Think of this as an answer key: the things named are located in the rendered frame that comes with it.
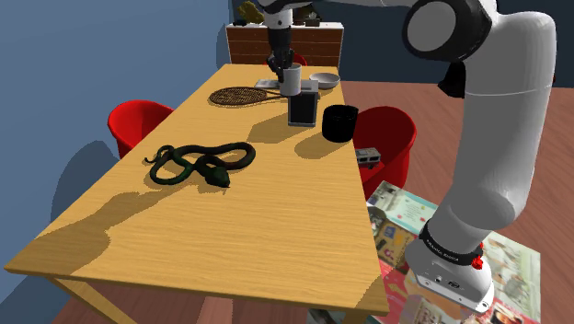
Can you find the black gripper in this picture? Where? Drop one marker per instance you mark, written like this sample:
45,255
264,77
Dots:
280,42

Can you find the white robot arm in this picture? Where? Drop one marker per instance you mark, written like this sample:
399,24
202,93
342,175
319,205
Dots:
493,134

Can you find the red chair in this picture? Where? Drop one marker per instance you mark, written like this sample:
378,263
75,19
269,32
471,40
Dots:
390,134
300,60
134,121

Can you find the white cylindrical cup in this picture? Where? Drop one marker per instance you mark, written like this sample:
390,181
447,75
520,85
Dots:
291,80

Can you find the brown chest of drawers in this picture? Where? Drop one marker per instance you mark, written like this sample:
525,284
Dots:
320,45

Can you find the flat grey plate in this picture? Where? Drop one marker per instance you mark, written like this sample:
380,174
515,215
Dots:
265,84

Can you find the grey bowl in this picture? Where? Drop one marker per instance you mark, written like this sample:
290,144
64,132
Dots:
325,80

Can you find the brown woven racket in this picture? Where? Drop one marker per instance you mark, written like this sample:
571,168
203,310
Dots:
237,95

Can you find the black and grey upright box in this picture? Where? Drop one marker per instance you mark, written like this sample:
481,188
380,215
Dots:
302,110

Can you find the black cylindrical cup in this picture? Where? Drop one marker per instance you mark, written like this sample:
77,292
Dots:
339,123

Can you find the dark green toy snake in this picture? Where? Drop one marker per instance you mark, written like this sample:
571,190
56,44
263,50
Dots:
233,159

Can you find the small grey box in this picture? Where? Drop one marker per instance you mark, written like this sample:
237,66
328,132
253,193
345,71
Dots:
367,156

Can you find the wooden table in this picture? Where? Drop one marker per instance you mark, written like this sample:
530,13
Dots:
269,224

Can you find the patterned robot stand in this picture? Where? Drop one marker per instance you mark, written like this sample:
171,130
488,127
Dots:
394,233

